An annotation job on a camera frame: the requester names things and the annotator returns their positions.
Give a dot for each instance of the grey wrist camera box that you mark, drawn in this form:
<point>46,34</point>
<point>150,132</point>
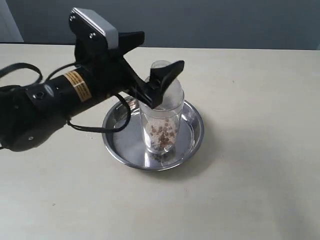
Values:
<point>99,24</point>

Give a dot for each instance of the clear plastic bottle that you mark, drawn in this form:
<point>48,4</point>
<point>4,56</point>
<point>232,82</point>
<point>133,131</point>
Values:
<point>160,126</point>

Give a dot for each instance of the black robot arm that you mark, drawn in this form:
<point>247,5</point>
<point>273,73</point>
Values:
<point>30,114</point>

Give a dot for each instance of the round steel tray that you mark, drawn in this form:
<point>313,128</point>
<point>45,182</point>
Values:
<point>127,146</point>

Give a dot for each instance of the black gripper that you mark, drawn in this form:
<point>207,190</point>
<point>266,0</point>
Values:
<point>113,74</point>

